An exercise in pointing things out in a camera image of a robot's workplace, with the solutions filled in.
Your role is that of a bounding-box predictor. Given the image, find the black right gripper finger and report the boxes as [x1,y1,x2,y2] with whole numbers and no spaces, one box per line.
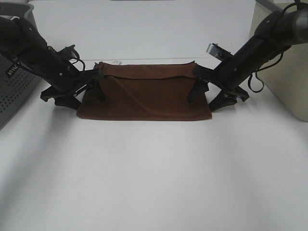
[187,78,205,103]
[209,95,235,112]

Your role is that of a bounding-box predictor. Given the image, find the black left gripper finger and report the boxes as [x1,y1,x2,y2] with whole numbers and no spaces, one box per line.
[92,80,106,103]
[55,97,81,108]

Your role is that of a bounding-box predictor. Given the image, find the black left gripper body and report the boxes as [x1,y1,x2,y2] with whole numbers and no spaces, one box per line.
[40,69,101,101]

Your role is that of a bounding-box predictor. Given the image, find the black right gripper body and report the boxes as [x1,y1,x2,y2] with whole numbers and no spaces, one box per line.
[192,66,248,101]

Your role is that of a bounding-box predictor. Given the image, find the brown towel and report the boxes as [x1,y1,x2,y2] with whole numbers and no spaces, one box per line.
[77,61,212,121]

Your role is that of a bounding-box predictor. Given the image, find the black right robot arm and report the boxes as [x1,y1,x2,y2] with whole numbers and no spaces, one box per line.
[187,0,308,112]

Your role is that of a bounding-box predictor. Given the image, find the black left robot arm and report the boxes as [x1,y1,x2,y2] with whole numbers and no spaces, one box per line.
[0,18,105,110]

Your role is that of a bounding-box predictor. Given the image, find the grey perforated plastic basket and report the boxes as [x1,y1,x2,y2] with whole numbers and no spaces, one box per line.
[0,1,41,127]

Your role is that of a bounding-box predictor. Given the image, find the beige storage box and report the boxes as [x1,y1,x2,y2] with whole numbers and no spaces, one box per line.
[250,0,308,122]

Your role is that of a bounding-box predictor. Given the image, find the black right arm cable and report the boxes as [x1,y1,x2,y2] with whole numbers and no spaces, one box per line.
[247,51,284,93]

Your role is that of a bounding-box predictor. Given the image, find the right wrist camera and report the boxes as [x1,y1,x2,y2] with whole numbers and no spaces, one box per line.
[206,43,232,61]

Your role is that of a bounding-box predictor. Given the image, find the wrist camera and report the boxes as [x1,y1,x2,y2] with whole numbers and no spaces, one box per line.
[206,43,232,61]
[48,44,80,60]

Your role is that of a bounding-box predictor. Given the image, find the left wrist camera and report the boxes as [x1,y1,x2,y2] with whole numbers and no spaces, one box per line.
[48,44,80,60]

